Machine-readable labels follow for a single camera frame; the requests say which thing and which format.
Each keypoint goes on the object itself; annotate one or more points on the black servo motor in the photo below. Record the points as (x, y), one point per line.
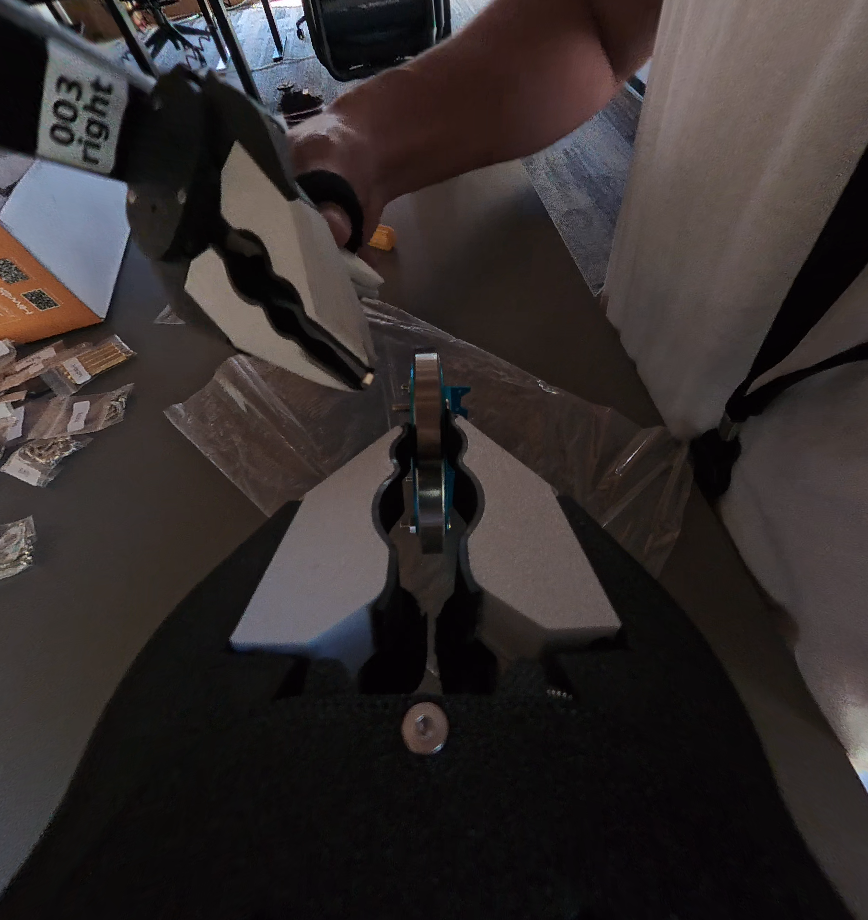
(301, 100)

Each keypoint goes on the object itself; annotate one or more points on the pile of small hardware bags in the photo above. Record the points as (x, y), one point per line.
(45, 417)

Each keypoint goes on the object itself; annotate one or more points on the black office chair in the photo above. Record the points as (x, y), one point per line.
(376, 36)

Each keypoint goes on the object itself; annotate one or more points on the grey desk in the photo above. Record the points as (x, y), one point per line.
(117, 647)

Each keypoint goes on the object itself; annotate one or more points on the clear plastic bag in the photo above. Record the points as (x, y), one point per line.
(549, 445)

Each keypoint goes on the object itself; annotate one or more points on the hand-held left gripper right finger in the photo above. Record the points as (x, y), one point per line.
(541, 575)

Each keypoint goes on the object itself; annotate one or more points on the person's right forearm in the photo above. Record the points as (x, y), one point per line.
(491, 93)

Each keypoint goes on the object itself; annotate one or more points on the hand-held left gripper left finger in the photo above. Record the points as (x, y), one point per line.
(311, 575)

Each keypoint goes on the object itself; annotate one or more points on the person's right hand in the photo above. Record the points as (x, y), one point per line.
(347, 144)

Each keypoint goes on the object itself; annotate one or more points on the orange and white cardboard box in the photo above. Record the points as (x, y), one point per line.
(17, 302)

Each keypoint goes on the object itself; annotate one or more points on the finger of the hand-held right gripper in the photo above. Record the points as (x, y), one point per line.
(225, 309)
(297, 251)

